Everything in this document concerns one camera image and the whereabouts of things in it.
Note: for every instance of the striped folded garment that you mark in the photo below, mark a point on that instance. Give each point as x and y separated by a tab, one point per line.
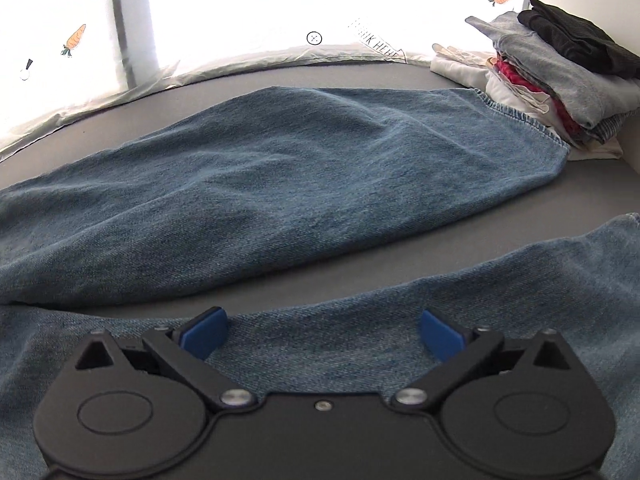
607	127

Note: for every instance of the blue denim jeans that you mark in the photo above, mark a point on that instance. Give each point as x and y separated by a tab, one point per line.
280	185

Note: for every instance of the red folded garment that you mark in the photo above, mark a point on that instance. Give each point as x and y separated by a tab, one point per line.
517	77

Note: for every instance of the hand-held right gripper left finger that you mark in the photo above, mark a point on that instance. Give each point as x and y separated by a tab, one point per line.
205	332

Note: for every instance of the white printed curtain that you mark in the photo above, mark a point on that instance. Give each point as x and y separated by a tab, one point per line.
225	10

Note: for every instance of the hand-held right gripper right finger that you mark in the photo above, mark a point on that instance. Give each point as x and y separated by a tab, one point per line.
440	332

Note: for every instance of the black folded garment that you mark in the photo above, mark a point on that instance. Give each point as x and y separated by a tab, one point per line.
575	35

